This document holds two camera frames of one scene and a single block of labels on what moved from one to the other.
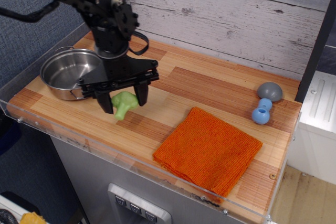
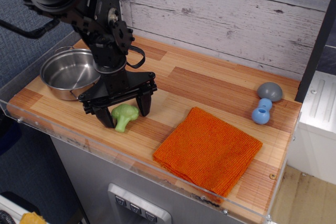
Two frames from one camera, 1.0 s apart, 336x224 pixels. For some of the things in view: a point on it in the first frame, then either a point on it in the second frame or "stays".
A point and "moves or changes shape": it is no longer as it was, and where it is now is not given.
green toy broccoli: (123, 100) moves or changes shape
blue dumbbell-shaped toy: (261, 115) stays
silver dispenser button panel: (125, 206) stays
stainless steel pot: (60, 72) stays
